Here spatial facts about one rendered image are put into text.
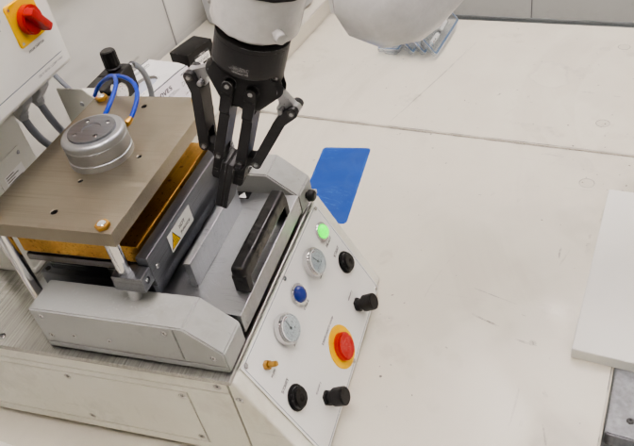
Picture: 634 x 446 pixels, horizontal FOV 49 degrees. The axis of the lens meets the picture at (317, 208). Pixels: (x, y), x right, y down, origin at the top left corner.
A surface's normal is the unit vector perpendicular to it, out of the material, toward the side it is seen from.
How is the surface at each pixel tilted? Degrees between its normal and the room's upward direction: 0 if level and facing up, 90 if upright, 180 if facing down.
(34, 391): 90
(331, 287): 65
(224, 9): 81
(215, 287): 0
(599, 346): 0
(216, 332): 41
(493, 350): 0
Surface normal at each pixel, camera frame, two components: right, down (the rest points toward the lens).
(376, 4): -0.02, 0.66
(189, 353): -0.29, 0.65
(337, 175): -0.16, -0.76
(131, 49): 0.89, 0.16
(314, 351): 0.79, -0.26
